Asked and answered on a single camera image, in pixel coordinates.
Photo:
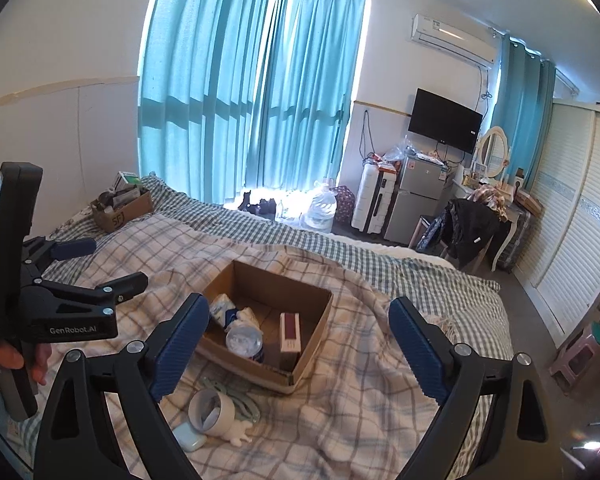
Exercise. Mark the blue patterned cloth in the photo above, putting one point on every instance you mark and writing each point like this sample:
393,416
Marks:
430,232

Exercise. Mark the brown cloth pile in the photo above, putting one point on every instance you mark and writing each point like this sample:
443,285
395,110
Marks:
492,200

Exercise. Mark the clear plastic bag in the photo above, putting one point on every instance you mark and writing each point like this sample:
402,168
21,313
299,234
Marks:
400,150

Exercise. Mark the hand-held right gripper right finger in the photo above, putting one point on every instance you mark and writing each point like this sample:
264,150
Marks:
415,345

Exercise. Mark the narrow teal curtain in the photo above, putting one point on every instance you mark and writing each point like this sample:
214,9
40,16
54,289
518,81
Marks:
525,110

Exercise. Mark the dark floral bag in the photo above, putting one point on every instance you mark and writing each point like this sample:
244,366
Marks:
345,205

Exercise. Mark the pink plastic stool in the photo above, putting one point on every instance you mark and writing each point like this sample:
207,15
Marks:
575,360

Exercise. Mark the black wall television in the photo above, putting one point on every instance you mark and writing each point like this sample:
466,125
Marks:
445,120

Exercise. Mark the white crumpled packet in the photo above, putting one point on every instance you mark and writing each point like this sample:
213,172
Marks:
225,310

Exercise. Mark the white oval vanity mirror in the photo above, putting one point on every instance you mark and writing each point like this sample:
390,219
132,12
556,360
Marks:
492,150

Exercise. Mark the clear plastic bottle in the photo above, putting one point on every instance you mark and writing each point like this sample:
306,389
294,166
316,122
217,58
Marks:
245,340

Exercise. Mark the white suitcase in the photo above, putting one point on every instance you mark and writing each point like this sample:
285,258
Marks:
375,200

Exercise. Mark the red and white small box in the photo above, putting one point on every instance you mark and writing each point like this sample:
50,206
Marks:
290,330

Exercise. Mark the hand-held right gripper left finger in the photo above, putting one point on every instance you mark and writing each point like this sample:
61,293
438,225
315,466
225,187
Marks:
180,345

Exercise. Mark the large clear water jug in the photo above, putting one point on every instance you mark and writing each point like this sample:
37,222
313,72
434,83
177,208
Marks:
320,210

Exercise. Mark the small cluttered cardboard box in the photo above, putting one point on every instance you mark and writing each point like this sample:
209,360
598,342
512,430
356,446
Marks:
125,215

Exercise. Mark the white slatted wardrobe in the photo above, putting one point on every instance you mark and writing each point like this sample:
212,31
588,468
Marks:
575,210

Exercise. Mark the teal window curtain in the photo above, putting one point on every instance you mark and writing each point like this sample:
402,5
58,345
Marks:
305,90
200,85

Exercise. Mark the white tape roll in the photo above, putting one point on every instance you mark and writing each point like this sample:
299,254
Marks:
197,405

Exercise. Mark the white air conditioner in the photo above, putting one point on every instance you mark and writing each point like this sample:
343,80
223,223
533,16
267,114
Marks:
455,42

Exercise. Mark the open cardboard box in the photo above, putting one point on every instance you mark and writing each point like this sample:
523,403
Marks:
270,285

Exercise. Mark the green checkered bed sheet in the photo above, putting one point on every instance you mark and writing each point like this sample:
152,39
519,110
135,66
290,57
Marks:
300,235

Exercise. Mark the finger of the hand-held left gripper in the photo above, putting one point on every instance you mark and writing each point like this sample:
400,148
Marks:
125,282
75,248

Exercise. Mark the black shoes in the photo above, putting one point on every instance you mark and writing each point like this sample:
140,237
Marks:
255,206

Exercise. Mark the green and white carton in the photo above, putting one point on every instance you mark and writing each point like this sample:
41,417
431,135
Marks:
127,180

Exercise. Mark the person's left hand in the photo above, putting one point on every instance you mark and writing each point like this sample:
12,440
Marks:
0,360

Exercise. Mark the white earbuds case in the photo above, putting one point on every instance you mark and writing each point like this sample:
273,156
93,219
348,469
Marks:
187,437

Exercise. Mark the silver small fridge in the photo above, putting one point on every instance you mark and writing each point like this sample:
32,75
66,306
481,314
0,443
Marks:
420,200

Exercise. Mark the black jacket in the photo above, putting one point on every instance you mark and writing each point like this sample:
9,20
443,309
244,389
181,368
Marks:
472,235

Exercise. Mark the white figurine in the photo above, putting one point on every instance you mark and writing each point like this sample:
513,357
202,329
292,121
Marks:
237,432

